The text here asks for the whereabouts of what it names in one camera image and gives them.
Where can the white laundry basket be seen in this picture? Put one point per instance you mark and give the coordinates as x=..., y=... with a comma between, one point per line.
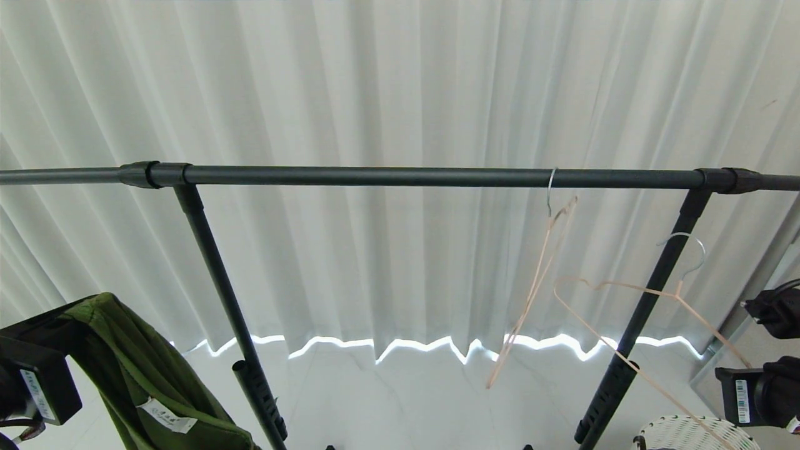
x=687, y=431

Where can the black clothes rack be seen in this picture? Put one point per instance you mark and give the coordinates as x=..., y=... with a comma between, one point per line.
x=375, y=177

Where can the pink clothes hanger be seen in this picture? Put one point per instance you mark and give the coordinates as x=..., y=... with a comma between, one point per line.
x=679, y=292
x=494, y=375

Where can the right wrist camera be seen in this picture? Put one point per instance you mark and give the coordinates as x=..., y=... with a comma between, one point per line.
x=778, y=312

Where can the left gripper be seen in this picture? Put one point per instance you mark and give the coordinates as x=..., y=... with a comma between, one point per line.
x=37, y=381

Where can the white curtain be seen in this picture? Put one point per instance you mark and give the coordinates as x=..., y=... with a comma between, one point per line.
x=375, y=94

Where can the green printed shirt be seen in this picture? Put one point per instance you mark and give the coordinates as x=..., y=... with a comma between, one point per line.
x=125, y=350

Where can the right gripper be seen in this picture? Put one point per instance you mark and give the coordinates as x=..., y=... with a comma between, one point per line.
x=769, y=394

